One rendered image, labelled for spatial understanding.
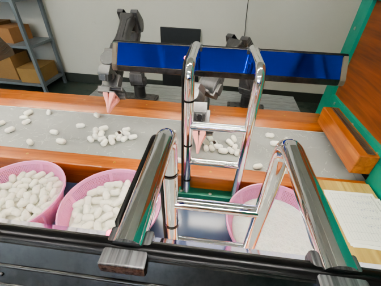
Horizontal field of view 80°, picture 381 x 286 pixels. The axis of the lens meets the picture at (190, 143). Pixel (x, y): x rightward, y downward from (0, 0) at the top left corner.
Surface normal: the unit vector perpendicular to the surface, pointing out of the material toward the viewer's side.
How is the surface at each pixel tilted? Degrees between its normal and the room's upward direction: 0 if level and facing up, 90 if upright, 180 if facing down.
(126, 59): 58
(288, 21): 90
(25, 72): 90
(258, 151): 0
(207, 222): 0
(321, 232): 39
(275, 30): 90
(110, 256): 0
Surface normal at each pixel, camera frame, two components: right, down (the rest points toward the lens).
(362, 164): -0.11, 0.60
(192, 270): -0.08, 0.09
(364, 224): 0.03, -0.79
